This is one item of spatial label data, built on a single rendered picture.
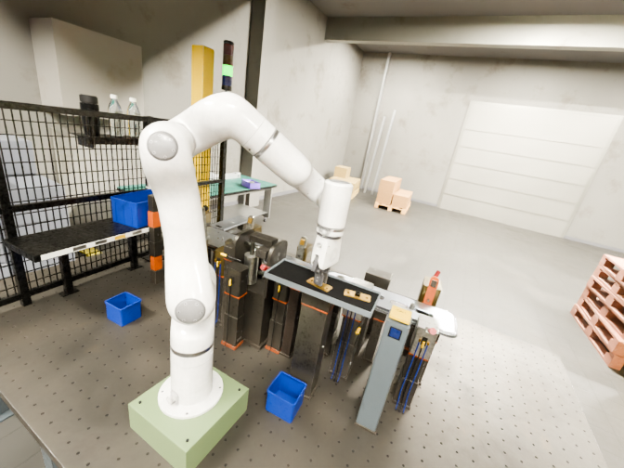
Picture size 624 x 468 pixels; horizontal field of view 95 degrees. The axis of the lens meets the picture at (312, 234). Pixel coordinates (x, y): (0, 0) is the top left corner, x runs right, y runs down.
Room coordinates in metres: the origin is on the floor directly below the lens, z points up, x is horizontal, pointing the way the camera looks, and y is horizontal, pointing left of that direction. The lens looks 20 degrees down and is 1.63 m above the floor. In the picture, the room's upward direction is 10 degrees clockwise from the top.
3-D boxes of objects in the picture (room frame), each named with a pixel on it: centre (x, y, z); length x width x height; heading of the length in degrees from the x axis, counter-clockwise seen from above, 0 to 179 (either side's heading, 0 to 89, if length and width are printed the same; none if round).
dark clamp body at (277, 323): (1.02, 0.08, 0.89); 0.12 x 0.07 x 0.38; 159
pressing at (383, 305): (1.23, 0.01, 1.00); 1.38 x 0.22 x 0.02; 69
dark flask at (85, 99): (1.43, 1.15, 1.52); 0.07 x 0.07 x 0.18
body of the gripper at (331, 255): (0.82, -0.05, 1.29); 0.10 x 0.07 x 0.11; 148
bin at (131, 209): (1.46, 0.91, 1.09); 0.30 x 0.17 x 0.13; 166
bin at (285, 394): (0.74, 0.00, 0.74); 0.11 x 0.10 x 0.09; 69
